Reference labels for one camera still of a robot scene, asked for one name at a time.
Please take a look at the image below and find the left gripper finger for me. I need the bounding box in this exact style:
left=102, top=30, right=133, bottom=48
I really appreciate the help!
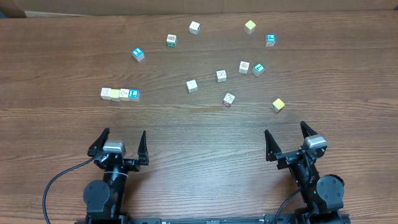
left=137, top=131, right=149, bottom=166
left=87, top=128, right=109, bottom=157

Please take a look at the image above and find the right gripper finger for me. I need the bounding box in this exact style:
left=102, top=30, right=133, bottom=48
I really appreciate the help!
left=264, top=129, right=282, bottom=162
left=300, top=121, right=318, bottom=139

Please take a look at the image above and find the red letter white block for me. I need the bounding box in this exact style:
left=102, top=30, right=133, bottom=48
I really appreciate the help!
left=100, top=88, right=111, bottom=100

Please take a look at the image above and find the yellow block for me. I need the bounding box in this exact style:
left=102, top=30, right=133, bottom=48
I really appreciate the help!
left=109, top=89, right=120, bottom=101
left=244, top=20, right=256, bottom=34
left=272, top=98, right=285, bottom=113

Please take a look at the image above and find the blue L block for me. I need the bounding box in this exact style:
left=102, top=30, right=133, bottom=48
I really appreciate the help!
left=128, top=89, right=140, bottom=101

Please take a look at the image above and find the white X letter block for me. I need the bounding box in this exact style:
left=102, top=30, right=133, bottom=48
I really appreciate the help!
left=119, top=88, right=129, bottom=101

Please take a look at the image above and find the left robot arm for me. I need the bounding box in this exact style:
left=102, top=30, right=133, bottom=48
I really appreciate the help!
left=83, top=128, right=149, bottom=223

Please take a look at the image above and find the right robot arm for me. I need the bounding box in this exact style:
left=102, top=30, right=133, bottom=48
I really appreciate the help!
left=264, top=121, right=351, bottom=224

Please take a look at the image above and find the red edged picture block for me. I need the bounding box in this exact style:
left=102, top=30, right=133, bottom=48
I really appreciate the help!
left=222, top=93, right=235, bottom=107

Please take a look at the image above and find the green seven block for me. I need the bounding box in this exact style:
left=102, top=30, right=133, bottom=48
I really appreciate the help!
left=252, top=63, right=265, bottom=77

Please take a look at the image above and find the plain white block centre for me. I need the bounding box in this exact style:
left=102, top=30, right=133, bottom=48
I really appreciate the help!
left=187, top=80, right=198, bottom=93

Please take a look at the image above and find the white picture block right centre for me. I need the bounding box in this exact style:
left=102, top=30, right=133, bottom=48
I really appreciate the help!
left=238, top=61, right=249, bottom=74

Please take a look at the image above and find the white picture block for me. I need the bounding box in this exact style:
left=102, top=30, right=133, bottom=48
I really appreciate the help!
left=238, top=61, right=249, bottom=74
left=216, top=70, right=227, bottom=83

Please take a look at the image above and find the blue top block far left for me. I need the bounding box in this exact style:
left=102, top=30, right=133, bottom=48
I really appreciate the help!
left=132, top=47, right=145, bottom=62

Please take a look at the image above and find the blue top block upper right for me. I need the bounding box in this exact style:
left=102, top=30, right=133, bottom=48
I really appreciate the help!
left=265, top=34, right=276, bottom=47

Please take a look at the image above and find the green letter block upper left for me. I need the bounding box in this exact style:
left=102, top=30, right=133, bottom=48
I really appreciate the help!
left=166, top=34, right=177, bottom=47

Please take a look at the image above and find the white block top centre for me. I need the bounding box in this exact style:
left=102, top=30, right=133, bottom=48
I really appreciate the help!
left=189, top=21, right=200, bottom=35

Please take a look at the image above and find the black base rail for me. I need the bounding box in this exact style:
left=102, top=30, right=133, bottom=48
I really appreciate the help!
left=74, top=213, right=352, bottom=224

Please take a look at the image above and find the cardboard back wall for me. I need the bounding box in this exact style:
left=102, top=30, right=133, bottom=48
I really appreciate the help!
left=1, top=0, right=397, bottom=17

